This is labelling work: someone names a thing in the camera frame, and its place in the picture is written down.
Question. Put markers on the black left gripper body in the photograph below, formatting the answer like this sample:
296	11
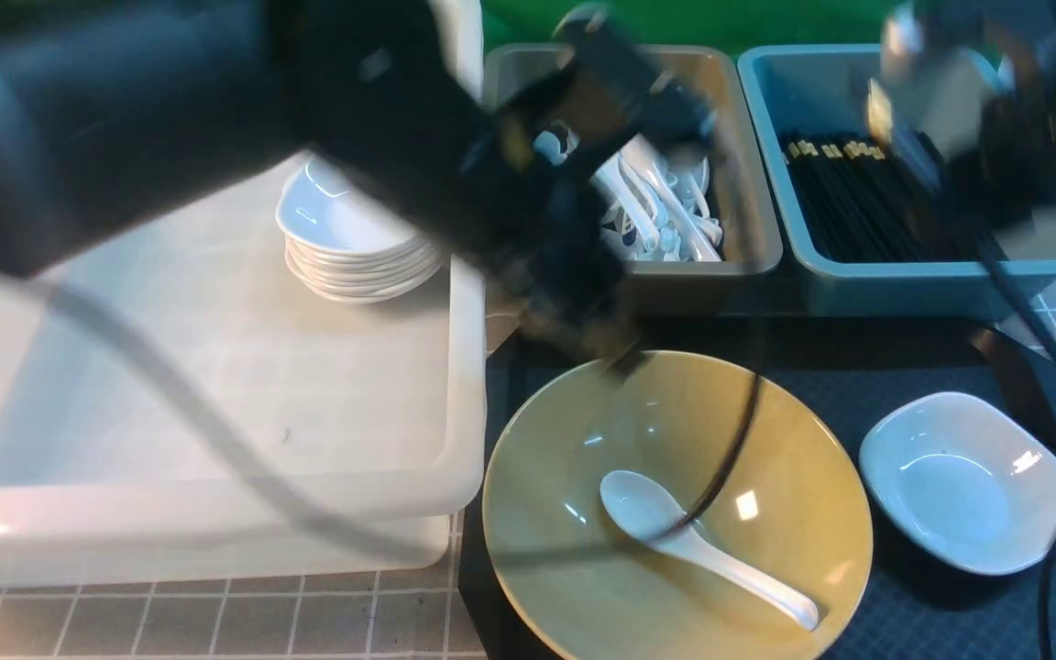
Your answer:
568	286

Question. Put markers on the white ceramic soup spoon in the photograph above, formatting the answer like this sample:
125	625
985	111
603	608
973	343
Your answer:
649	514

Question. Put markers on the yellow noodle bowl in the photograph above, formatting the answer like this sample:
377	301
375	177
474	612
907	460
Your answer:
794	507

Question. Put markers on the white square sauce dish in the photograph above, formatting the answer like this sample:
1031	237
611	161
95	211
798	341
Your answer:
963	481

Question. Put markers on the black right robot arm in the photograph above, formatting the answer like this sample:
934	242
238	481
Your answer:
1009	166

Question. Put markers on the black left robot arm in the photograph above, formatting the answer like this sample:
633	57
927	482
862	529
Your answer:
117	117

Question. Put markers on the pile of white spoons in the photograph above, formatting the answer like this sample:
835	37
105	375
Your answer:
657	211

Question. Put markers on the stack of white dishes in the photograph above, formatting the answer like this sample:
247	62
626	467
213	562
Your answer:
346	247

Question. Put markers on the grey-brown plastic bin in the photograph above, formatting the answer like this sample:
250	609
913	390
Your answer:
669	288

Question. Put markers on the green backdrop cloth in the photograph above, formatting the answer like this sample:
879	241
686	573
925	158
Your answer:
729	26

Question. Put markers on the bundle of black chopsticks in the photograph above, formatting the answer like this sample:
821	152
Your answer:
860	206

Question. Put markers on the teal plastic bin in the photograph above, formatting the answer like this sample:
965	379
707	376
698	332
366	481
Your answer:
809	88

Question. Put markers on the large white plastic tub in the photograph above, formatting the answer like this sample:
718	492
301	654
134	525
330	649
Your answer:
175	406

